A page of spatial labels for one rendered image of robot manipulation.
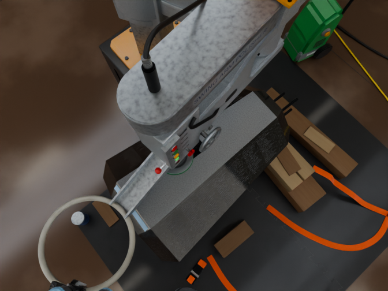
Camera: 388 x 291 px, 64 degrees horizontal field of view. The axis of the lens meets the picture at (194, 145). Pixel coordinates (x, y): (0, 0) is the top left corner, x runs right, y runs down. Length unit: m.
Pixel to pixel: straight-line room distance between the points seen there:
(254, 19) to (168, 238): 1.26
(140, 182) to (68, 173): 1.25
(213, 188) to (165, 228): 0.36
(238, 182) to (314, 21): 1.53
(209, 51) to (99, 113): 2.00
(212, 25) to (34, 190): 2.24
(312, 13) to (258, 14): 1.71
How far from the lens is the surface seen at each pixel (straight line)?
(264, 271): 2.63
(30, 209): 2.95
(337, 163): 2.77
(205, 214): 1.91
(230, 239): 2.46
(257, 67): 1.60
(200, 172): 1.80
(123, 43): 2.27
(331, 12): 2.82
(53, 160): 2.95
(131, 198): 1.72
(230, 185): 1.91
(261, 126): 1.92
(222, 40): 1.10
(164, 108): 0.98
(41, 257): 1.81
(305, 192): 2.60
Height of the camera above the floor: 2.59
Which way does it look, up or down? 73 degrees down
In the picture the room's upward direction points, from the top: 3 degrees counter-clockwise
